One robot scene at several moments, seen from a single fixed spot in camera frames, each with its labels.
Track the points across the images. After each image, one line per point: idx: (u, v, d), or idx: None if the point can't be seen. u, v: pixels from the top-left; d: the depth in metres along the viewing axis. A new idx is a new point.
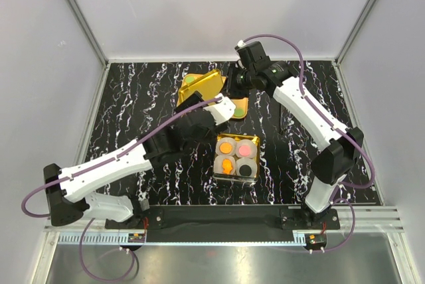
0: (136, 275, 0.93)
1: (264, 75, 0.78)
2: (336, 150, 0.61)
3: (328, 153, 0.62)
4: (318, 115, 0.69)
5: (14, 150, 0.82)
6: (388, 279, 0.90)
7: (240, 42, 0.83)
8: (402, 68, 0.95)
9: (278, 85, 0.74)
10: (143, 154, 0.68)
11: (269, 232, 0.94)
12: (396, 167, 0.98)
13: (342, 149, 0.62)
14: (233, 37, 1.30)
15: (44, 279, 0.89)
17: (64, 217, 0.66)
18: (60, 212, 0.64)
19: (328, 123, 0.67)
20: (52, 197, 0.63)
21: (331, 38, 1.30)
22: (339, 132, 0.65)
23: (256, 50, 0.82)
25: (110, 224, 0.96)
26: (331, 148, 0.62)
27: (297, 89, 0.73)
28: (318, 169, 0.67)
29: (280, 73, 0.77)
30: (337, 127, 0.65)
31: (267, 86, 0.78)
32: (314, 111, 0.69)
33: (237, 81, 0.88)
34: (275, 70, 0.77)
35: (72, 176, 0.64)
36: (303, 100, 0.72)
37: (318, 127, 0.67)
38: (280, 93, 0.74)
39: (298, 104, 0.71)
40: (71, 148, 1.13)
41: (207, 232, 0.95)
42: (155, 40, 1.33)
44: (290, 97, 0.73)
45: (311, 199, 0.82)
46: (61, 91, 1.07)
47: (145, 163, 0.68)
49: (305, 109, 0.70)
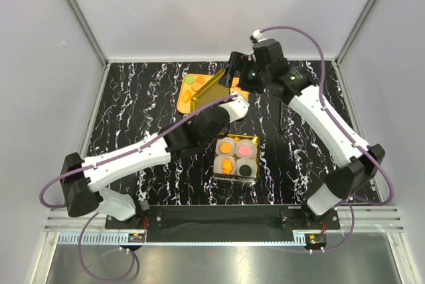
0: (136, 275, 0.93)
1: (281, 83, 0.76)
2: (356, 169, 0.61)
3: (347, 171, 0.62)
4: (338, 129, 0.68)
5: (14, 150, 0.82)
6: (388, 279, 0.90)
7: (257, 34, 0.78)
8: (402, 68, 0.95)
9: (297, 95, 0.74)
10: (164, 146, 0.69)
11: (269, 231, 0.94)
12: (395, 167, 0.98)
13: (362, 168, 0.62)
14: (232, 37, 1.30)
15: (44, 279, 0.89)
17: (81, 208, 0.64)
18: (81, 202, 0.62)
19: (348, 141, 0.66)
20: (75, 184, 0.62)
21: (331, 38, 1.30)
22: (358, 149, 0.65)
23: (274, 50, 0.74)
25: (111, 223, 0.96)
26: (351, 166, 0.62)
27: (317, 99, 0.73)
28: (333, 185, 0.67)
29: (299, 80, 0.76)
30: (358, 144, 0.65)
31: (284, 93, 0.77)
32: (334, 125, 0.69)
33: (249, 77, 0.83)
34: (294, 77, 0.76)
35: (97, 164, 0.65)
36: (322, 112, 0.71)
37: (337, 142, 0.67)
38: (299, 103, 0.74)
39: (317, 116, 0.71)
40: (71, 148, 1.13)
41: (208, 232, 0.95)
42: (155, 40, 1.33)
44: (309, 108, 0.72)
45: (314, 202, 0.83)
46: (61, 90, 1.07)
47: (167, 156, 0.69)
49: (324, 122, 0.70)
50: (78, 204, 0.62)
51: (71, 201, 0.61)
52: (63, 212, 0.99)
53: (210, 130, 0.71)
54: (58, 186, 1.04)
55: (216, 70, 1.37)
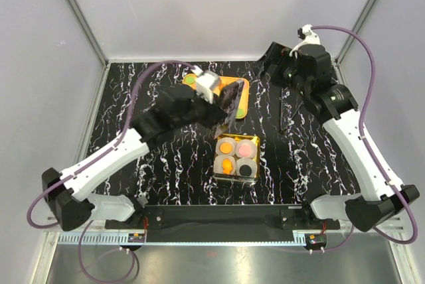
0: (137, 275, 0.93)
1: (319, 98, 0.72)
2: (386, 210, 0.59)
3: (376, 210, 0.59)
4: (373, 164, 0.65)
5: (14, 150, 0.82)
6: (389, 279, 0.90)
7: (306, 28, 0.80)
8: (403, 69, 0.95)
9: (335, 118, 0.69)
10: (139, 139, 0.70)
11: (269, 231, 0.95)
12: (395, 167, 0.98)
13: (392, 209, 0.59)
14: (232, 37, 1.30)
15: (44, 279, 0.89)
17: (73, 219, 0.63)
18: (68, 214, 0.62)
19: (384, 178, 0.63)
20: (60, 199, 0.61)
21: (331, 38, 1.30)
22: (392, 189, 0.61)
23: (323, 63, 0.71)
25: (111, 223, 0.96)
26: (381, 206, 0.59)
27: (355, 127, 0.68)
28: (355, 213, 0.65)
29: (340, 100, 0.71)
30: (393, 184, 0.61)
31: (321, 111, 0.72)
32: (371, 160, 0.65)
33: (283, 77, 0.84)
34: (335, 96, 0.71)
35: (76, 173, 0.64)
36: (359, 142, 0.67)
37: (370, 177, 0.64)
38: (335, 126, 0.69)
39: (352, 146, 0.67)
40: (70, 148, 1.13)
41: (208, 232, 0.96)
42: (154, 41, 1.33)
44: (345, 134, 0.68)
45: (319, 206, 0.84)
46: (61, 91, 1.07)
47: (144, 146, 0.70)
49: (361, 154, 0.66)
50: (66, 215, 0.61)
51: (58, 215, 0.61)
52: None
53: (175, 111, 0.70)
54: None
55: (216, 70, 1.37)
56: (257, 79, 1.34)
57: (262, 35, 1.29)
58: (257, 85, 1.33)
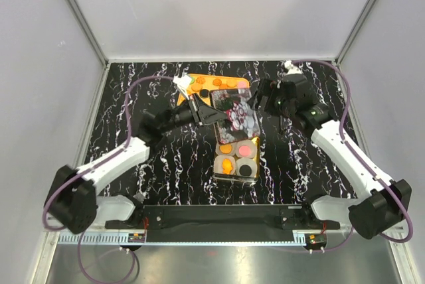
0: (137, 276, 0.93)
1: (303, 117, 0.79)
2: (378, 204, 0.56)
3: (368, 206, 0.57)
4: (358, 162, 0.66)
5: (14, 150, 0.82)
6: (389, 279, 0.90)
7: (288, 63, 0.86)
8: (402, 70, 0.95)
9: (317, 128, 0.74)
10: (142, 142, 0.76)
11: (269, 231, 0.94)
12: (394, 167, 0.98)
13: (385, 203, 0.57)
14: (232, 37, 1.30)
15: (44, 279, 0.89)
17: (85, 214, 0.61)
18: (84, 208, 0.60)
19: (370, 174, 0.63)
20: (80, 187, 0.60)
21: (331, 38, 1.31)
22: (380, 184, 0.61)
23: (299, 86, 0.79)
25: (110, 224, 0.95)
26: (372, 200, 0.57)
27: (337, 133, 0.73)
28: (354, 219, 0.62)
29: (320, 115, 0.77)
30: (379, 178, 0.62)
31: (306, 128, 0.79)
32: (356, 159, 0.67)
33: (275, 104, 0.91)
34: (315, 112, 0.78)
35: (93, 167, 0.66)
36: (342, 144, 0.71)
37: (358, 174, 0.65)
38: (319, 135, 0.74)
39: (337, 149, 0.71)
40: (71, 148, 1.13)
41: (208, 232, 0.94)
42: (154, 41, 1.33)
44: (329, 140, 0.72)
45: (321, 210, 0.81)
46: (61, 91, 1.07)
47: (147, 151, 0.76)
49: (346, 155, 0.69)
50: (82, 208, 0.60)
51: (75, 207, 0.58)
52: None
53: (159, 121, 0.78)
54: None
55: (216, 70, 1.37)
56: (257, 79, 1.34)
57: (261, 35, 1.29)
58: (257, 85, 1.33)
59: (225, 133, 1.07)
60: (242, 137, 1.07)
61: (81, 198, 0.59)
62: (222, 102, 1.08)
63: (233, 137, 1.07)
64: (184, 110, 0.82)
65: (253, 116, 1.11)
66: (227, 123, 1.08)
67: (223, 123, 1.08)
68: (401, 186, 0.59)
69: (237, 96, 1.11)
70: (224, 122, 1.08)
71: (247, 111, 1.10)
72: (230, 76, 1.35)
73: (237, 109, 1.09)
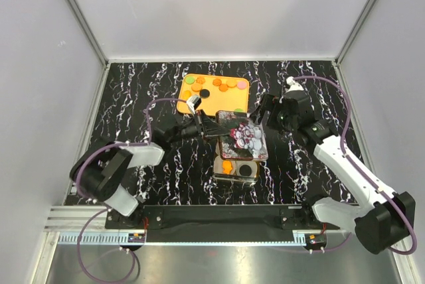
0: (138, 276, 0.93)
1: (305, 133, 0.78)
2: (382, 217, 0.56)
3: (373, 218, 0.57)
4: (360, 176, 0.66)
5: (14, 149, 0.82)
6: (389, 279, 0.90)
7: (289, 79, 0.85)
8: (402, 70, 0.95)
9: (318, 143, 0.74)
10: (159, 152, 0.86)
11: (269, 231, 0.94)
12: (394, 167, 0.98)
13: (389, 215, 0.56)
14: (232, 37, 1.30)
15: (44, 279, 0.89)
17: (113, 184, 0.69)
18: (115, 176, 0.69)
19: (373, 187, 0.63)
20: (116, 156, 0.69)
21: (331, 38, 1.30)
22: (383, 197, 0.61)
23: (303, 103, 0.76)
25: (111, 223, 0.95)
26: (376, 213, 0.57)
27: (338, 147, 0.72)
28: (362, 233, 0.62)
29: (322, 131, 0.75)
30: (382, 191, 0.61)
31: (308, 143, 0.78)
32: (358, 174, 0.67)
33: (277, 119, 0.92)
34: (316, 127, 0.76)
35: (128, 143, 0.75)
36: (344, 160, 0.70)
37: (360, 188, 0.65)
38: (320, 151, 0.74)
39: (339, 164, 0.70)
40: (71, 148, 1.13)
41: (208, 232, 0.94)
42: (154, 40, 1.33)
44: (331, 154, 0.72)
45: (321, 210, 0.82)
46: (61, 91, 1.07)
47: (161, 154, 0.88)
49: (348, 170, 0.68)
50: (113, 177, 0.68)
51: (112, 171, 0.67)
52: (63, 212, 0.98)
53: (168, 136, 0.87)
54: (58, 186, 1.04)
55: (216, 70, 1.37)
56: (257, 79, 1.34)
57: (261, 35, 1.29)
58: (257, 84, 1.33)
59: (228, 147, 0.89)
60: (245, 156, 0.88)
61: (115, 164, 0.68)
62: (227, 121, 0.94)
63: (236, 152, 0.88)
64: (191, 126, 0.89)
65: (261, 139, 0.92)
66: (230, 140, 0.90)
67: (226, 138, 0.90)
68: (404, 199, 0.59)
69: (245, 119, 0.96)
70: (226, 138, 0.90)
71: (255, 132, 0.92)
72: (230, 76, 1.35)
73: (243, 129, 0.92)
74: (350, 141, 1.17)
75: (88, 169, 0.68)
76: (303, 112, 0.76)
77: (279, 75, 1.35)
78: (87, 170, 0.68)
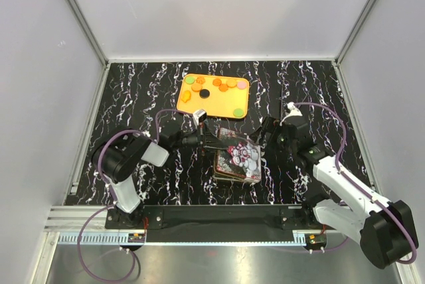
0: (138, 276, 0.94)
1: (303, 156, 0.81)
2: (379, 225, 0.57)
3: (370, 227, 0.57)
4: (356, 189, 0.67)
5: (15, 150, 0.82)
6: (388, 279, 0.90)
7: (291, 105, 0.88)
8: (403, 69, 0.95)
9: (315, 163, 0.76)
10: (163, 158, 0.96)
11: (269, 232, 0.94)
12: (394, 167, 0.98)
13: (386, 224, 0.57)
14: (232, 36, 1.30)
15: (44, 279, 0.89)
17: (130, 166, 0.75)
18: (133, 160, 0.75)
19: (368, 197, 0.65)
20: (138, 141, 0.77)
21: (331, 38, 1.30)
22: (378, 205, 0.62)
23: (301, 129, 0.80)
25: (111, 223, 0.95)
26: (373, 221, 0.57)
27: (333, 165, 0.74)
28: (368, 248, 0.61)
29: (319, 154, 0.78)
30: (376, 200, 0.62)
31: (307, 166, 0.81)
32: (353, 187, 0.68)
33: (278, 141, 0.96)
34: (313, 150, 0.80)
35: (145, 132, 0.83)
36: (339, 175, 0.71)
37: (356, 200, 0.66)
38: (318, 171, 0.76)
39: (335, 180, 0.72)
40: (71, 148, 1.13)
41: (208, 233, 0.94)
42: (154, 40, 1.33)
44: (327, 172, 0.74)
45: (323, 212, 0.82)
46: (61, 90, 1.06)
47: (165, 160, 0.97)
49: (343, 185, 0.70)
50: (132, 160, 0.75)
51: (132, 153, 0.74)
52: (63, 212, 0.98)
53: (171, 141, 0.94)
54: (58, 186, 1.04)
55: (216, 70, 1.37)
56: (257, 79, 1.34)
57: (261, 35, 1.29)
58: (257, 85, 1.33)
59: (223, 161, 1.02)
60: (238, 172, 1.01)
61: (137, 147, 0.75)
62: (227, 138, 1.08)
63: (230, 167, 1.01)
64: (192, 136, 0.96)
65: (256, 160, 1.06)
66: (227, 154, 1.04)
67: (224, 152, 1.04)
68: (400, 208, 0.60)
69: (244, 139, 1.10)
70: (224, 152, 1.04)
71: (251, 153, 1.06)
72: (230, 76, 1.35)
73: (240, 148, 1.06)
74: (350, 141, 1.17)
75: (108, 150, 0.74)
76: (302, 137, 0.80)
77: (279, 75, 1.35)
78: (109, 151, 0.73)
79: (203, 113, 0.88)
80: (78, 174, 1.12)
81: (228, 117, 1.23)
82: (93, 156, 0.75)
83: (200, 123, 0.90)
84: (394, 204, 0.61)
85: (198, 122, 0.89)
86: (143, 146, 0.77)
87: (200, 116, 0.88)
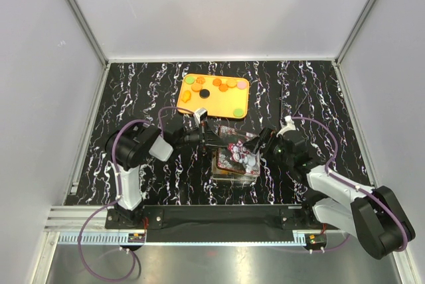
0: (138, 277, 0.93)
1: (298, 170, 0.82)
2: (364, 209, 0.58)
3: (356, 213, 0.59)
4: (342, 184, 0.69)
5: (15, 150, 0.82)
6: (388, 279, 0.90)
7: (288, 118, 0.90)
8: (403, 68, 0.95)
9: (310, 171, 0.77)
10: (167, 152, 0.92)
11: (269, 232, 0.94)
12: (395, 167, 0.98)
13: (370, 208, 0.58)
14: (232, 36, 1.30)
15: (44, 279, 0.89)
17: (143, 152, 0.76)
18: (145, 147, 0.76)
19: (352, 187, 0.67)
20: (151, 129, 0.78)
21: (331, 37, 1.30)
22: (362, 192, 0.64)
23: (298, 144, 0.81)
25: (111, 224, 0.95)
26: (358, 206, 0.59)
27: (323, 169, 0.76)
28: (363, 238, 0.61)
29: (311, 164, 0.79)
30: (360, 188, 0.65)
31: (303, 179, 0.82)
32: (341, 184, 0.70)
33: (275, 152, 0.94)
34: (306, 163, 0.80)
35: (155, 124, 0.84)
36: (329, 177, 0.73)
37: (343, 192, 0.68)
38: (311, 179, 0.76)
39: (326, 182, 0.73)
40: (71, 148, 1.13)
41: (208, 232, 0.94)
42: (154, 40, 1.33)
44: (318, 176, 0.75)
45: (321, 212, 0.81)
46: (61, 89, 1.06)
47: (167, 154, 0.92)
49: (333, 184, 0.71)
50: (144, 146, 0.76)
51: (145, 139, 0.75)
52: (63, 212, 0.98)
53: (175, 137, 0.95)
54: (57, 186, 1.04)
55: (216, 70, 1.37)
56: (257, 79, 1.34)
57: (261, 34, 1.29)
58: (257, 84, 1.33)
59: (224, 158, 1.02)
60: (238, 168, 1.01)
61: (150, 135, 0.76)
62: (228, 135, 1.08)
63: (231, 163, 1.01)
64: (194, 134, 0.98)
65: (256, 156, 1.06)
66: (228, 152, 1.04)
67: (224, 150, 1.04)
68: (384, 192, 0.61)
69: (244, 137, 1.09)
70: (225, 150, 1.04)
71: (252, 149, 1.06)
72: (230, 76, 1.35)
73: (240, 145, 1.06)
74: (350, 141, 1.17)
75: (121, 139, 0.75)
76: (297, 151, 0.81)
77: (279, 75, 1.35)
78: (121, 140, 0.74)
79: (204, 111, 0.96)
80: (78, 174, 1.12)
81: (228, 117, 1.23)
82: (105, 146, 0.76)
83: (202, 121, 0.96)
84: (378, 190, 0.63)
85: (200, 121, 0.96)
86: (155, 135, 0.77)
87: (201, 113, 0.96)
